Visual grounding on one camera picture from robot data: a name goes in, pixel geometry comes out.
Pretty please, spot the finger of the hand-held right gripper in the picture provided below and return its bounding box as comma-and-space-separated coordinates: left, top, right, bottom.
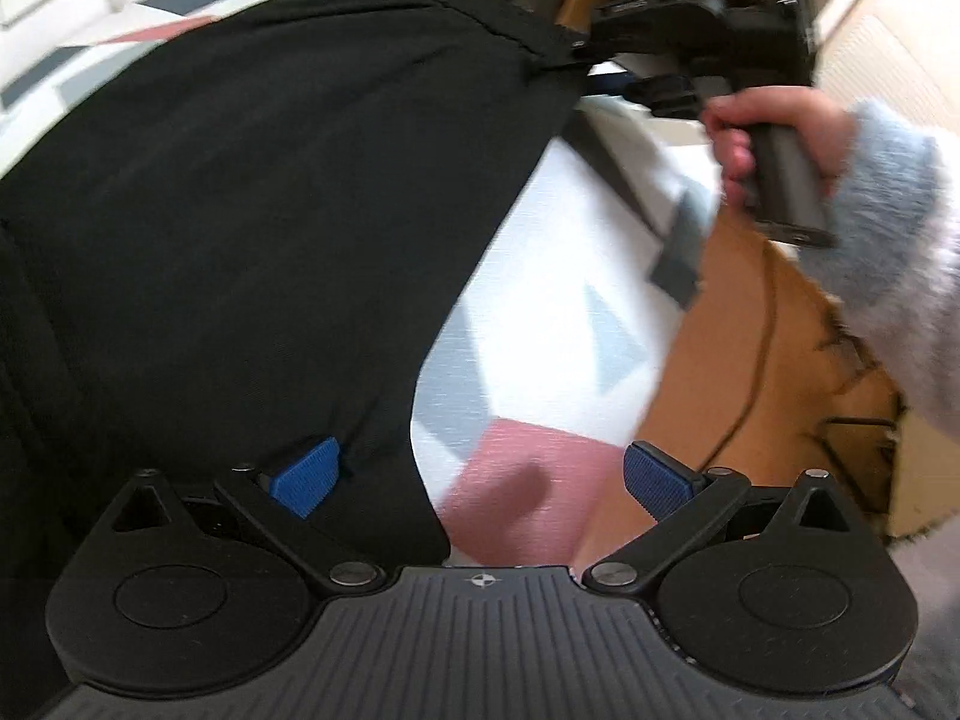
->
583, 72, 710, 121
571, 0, 727, 57

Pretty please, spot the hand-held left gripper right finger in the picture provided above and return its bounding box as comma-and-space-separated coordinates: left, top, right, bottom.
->
583, 441, 875, 595

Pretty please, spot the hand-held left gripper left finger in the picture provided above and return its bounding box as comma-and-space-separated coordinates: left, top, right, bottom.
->
97, 437, 387, 595

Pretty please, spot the black garment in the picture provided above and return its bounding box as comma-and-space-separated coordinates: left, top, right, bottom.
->
0, 0, 593, 691

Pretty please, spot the person's right forearm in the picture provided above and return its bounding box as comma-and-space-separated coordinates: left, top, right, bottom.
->
814, 100, 960, 437

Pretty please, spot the person's right hand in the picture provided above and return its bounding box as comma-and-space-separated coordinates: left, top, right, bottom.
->
700, 84, 857, 209

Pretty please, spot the geometric patterned bed sheet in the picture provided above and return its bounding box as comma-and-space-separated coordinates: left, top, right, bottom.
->
0, 0, 722, 567

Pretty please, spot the black cable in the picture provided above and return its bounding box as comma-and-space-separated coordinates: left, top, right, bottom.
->
701, 246, 778, 470

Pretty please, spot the black wire rack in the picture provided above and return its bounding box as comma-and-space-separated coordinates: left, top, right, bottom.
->
814, 411, 905, 523

